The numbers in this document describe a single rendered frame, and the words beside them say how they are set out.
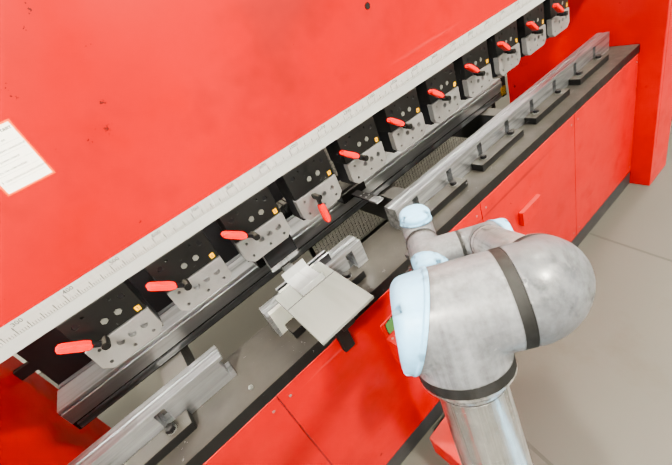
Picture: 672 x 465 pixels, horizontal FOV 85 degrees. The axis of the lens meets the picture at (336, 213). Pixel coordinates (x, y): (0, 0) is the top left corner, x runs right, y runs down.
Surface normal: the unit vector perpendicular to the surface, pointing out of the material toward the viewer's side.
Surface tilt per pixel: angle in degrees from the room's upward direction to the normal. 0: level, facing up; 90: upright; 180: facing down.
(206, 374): 90
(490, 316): 54
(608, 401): 0
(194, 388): 90
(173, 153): 90
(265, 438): 90
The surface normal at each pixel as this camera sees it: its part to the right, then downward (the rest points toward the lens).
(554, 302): 0.05, -0.07
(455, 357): -0.25, 0.29
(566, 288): 0.24, -0.25
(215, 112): 0.58, 0.25
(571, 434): -0.35, -0.79
